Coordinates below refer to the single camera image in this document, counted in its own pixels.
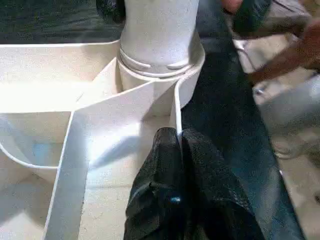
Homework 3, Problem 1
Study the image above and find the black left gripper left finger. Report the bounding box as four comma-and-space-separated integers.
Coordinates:
122, 126, 185, 240

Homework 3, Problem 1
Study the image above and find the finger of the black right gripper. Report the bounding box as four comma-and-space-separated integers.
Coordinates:
232, 0, 274, 39
95, 0, 126, 24

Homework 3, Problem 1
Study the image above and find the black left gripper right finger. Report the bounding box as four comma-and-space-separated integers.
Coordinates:
181, 128, 267, 240

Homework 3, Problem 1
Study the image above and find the white plastic table leg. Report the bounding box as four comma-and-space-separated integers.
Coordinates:
118, 0, 205, 77

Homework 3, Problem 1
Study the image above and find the black work mat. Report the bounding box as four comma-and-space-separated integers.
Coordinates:
0, 0, 307, 240

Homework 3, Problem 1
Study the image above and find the white plastic table top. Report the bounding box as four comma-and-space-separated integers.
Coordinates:
0, 41, 207, 240

